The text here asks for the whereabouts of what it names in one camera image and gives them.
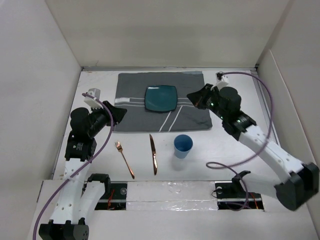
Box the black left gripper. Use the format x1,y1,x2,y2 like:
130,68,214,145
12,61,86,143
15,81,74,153
87,100,126,138

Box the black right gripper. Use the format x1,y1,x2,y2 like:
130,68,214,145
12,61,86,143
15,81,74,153
186,83,227,121

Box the copper fork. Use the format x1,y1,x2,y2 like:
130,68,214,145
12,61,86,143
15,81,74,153
115,141,135,180

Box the grey striped placemat cloth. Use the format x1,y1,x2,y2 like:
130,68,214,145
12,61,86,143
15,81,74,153
114,71,213,133

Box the teal square plate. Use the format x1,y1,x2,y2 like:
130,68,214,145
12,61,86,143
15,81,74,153
144,85,178,113

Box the blue plastic cup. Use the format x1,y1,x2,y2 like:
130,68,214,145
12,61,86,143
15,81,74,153
173,134,193,159

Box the copper knife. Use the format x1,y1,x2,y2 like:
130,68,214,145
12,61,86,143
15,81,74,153
149,134,158,176

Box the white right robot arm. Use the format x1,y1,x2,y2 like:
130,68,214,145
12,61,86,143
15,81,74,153
187,84,320,211

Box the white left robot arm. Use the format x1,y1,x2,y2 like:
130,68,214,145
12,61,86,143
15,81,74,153
32,100,127,240

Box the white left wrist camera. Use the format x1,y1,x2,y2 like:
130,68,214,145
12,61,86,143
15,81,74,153
84,88,102,109

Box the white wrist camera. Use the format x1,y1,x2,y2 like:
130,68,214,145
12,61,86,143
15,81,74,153
84,88,102,109
215,71,229,90

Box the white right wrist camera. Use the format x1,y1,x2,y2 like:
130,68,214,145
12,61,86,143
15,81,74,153
215,71,229,90

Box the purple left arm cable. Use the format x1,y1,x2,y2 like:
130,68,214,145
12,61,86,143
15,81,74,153
32,92,115,240

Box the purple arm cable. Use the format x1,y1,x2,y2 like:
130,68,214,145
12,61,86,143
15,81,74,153
205,71,276,211
32,92,115,240

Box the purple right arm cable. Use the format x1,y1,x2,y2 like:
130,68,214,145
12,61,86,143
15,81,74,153
205,71,276,211

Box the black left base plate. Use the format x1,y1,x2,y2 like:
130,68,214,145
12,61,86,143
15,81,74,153
95,181,128,211

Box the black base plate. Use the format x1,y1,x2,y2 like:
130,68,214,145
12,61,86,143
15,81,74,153
95,181,128,211
211,181,264,211

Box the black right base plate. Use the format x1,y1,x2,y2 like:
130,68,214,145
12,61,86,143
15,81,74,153
211,181,264,211

